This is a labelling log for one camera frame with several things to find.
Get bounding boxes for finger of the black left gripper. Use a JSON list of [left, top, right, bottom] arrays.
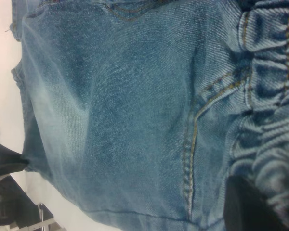
[[0, 141, 30, 169], [0, 163, 27, 180]]

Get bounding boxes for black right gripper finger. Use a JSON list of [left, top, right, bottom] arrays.
[[225, 175, 289, 231]]

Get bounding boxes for blue denim shorts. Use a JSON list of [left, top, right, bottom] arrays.
[[9, 0, 289, 231]]

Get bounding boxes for silver metal frame post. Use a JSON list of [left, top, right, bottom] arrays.
[[38, 203, 55, 231]]

